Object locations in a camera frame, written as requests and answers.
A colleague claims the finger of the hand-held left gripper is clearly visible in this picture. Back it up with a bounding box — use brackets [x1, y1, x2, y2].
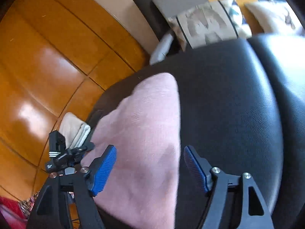
[71, 141, 95, 159]

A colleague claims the black rolled mat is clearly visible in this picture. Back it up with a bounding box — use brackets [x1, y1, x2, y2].
[132, 0, 186, 58]

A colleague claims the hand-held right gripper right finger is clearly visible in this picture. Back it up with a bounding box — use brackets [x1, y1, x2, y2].
[183, 145, 274, 229]

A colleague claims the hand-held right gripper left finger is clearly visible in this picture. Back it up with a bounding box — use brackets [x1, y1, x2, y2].
[25, 144, 117, 229]

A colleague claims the pink knitted sweater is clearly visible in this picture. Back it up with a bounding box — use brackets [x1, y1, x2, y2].
[82, 73, 181, 229]

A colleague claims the folded cream cloth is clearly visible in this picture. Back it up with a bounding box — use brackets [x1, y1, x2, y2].
[58, 112, 92, 149]

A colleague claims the red padded cloth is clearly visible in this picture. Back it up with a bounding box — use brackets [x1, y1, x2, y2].
[0, 196, 26, 229]

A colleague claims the tiger print cushion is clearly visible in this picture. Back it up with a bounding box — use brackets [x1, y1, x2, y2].
[168, 0, 253, 49]

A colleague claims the deer print cushion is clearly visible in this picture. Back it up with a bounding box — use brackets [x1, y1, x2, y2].
[244, 0, 305, 37]

